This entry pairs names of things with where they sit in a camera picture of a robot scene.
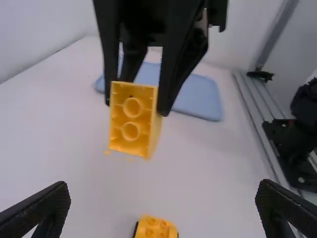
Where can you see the silver rails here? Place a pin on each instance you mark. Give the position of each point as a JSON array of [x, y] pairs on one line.
[[255, 99]]

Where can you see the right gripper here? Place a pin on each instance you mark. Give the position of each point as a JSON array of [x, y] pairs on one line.
[[161, 19]]

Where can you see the blue mat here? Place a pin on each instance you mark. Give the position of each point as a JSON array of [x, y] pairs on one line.
[[198, 99]]

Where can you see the yellow toy brick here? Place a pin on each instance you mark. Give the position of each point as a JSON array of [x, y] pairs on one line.
[[133, 124]]

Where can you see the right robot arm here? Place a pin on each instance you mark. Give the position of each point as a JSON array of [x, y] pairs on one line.
[[292, 148]]

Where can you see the yellow toy car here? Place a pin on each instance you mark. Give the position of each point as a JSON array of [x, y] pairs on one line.
[[154, 226]]

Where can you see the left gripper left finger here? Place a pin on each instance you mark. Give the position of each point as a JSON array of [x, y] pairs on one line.
[[37, 213]]

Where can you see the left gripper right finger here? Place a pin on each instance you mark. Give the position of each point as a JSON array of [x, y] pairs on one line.
[[289, 213]]

